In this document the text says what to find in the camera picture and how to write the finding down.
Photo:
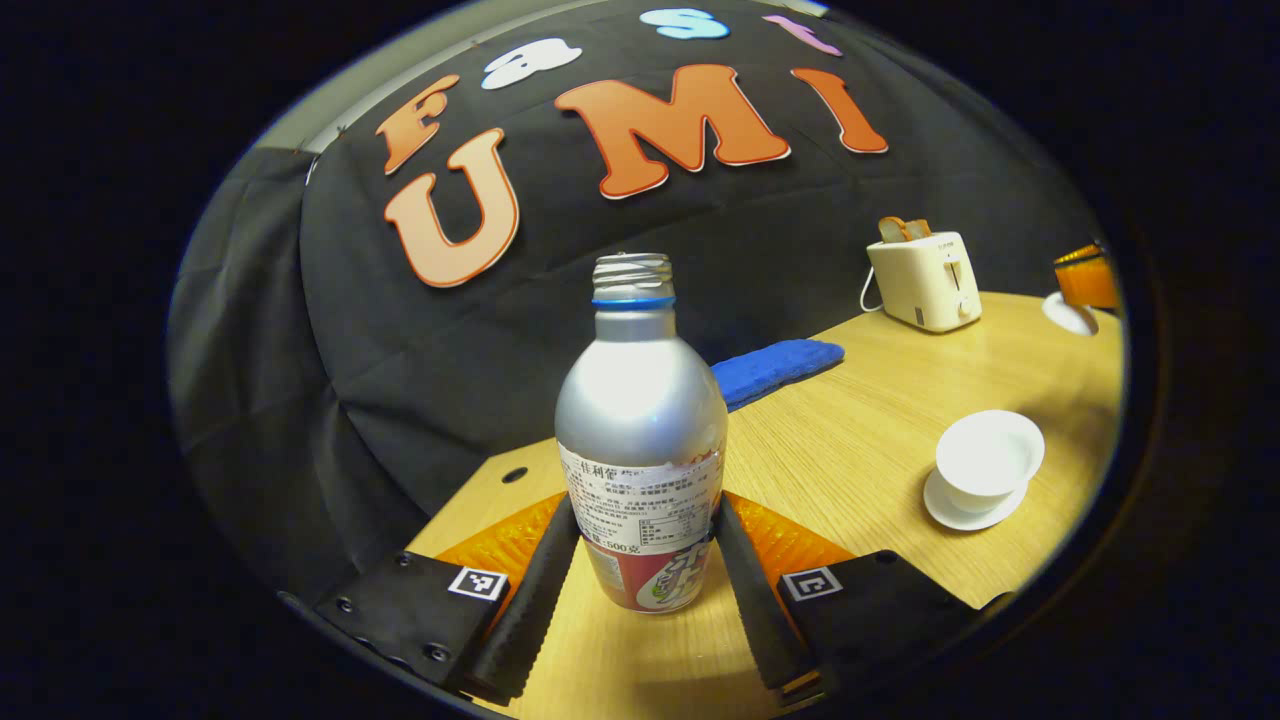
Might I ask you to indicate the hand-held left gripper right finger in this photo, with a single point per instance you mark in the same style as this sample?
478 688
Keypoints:
760 610

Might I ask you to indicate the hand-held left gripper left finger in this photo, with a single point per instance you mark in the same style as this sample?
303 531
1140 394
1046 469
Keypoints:
535 600

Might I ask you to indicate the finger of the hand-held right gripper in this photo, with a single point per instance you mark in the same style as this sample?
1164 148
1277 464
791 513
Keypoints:
1085 278

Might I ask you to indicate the white teacup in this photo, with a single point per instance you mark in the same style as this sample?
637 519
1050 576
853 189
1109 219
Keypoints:
988 458

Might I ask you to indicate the silver water bottle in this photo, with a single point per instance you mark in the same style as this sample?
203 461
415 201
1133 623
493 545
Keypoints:
640 420

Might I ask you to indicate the cream toaster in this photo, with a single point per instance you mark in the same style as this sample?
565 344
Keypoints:
925 285

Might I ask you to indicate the toast slice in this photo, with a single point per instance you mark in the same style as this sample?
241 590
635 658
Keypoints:
893 230
918 228

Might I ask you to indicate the white saucer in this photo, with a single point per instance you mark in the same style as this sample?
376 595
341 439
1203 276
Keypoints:
955 512

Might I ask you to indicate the blue cloth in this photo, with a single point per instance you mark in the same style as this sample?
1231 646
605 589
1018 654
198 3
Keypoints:
775 368

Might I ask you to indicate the black backdrop cloth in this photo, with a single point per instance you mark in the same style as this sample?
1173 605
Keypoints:
400 350

